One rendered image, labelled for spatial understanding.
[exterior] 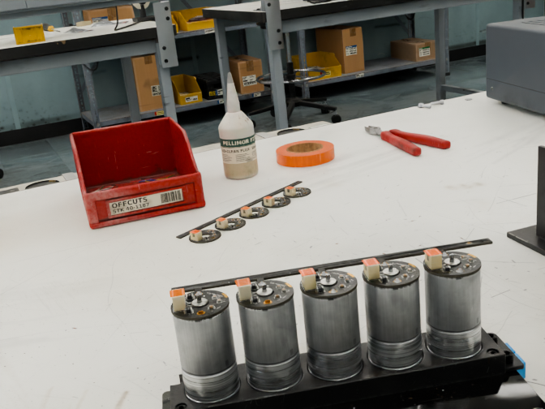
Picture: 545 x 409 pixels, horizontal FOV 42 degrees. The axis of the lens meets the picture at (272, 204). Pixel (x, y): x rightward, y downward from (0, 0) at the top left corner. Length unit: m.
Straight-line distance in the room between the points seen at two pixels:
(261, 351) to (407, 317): 0.06
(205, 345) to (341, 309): 0.06
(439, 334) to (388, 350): 0.03
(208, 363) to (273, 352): 0.03
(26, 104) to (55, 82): 0.23
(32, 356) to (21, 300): 0.08
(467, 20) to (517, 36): 5.25
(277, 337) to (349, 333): 0.03
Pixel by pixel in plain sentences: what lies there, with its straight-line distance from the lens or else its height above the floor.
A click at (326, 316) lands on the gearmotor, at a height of 0.80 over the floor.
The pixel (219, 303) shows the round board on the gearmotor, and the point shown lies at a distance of 0.30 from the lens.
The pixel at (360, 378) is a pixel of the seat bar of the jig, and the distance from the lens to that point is 0.32.
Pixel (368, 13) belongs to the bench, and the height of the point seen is 0.68.
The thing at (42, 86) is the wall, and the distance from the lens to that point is 4.74.
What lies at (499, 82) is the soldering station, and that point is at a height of 0.78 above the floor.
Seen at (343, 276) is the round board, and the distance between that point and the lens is 0.31.
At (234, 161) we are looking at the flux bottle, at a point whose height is 0.77.
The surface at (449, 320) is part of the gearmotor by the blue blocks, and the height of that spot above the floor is 0.79.
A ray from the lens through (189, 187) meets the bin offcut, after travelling 0.61.
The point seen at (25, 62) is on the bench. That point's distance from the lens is 2.64.
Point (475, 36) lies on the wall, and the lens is 6.17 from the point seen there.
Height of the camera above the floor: 0.95
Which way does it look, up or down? 19 degrees down
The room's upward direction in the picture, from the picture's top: 6 degrees counter-clockwise
